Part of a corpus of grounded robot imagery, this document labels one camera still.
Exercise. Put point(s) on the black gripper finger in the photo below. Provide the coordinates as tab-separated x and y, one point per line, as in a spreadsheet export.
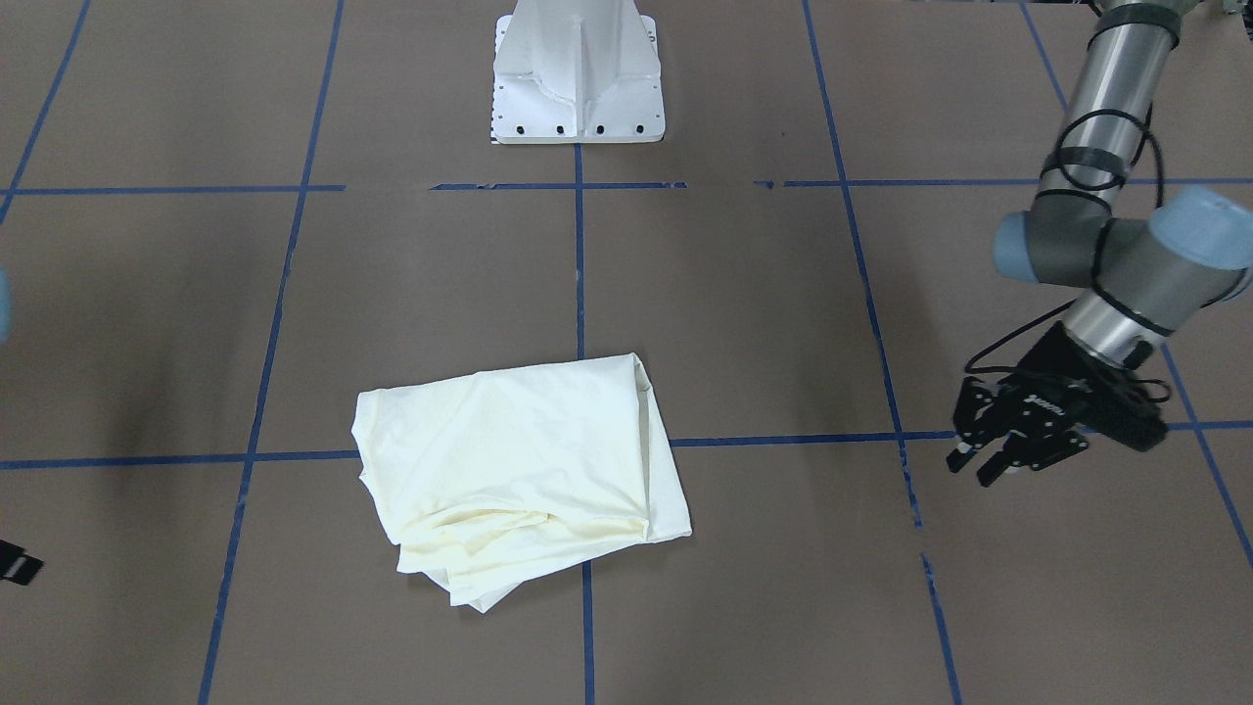
17	565

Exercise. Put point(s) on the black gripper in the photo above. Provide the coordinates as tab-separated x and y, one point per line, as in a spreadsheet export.
1049	392

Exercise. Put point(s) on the cream long-sleeve cat shirt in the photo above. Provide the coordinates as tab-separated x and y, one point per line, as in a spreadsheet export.
484	482

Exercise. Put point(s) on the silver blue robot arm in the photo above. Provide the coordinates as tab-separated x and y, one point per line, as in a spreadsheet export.
1143	264

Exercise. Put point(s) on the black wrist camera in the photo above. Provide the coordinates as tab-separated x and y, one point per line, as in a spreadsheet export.
1124	416

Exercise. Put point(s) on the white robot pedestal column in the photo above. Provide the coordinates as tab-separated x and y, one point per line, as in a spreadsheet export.
576	72

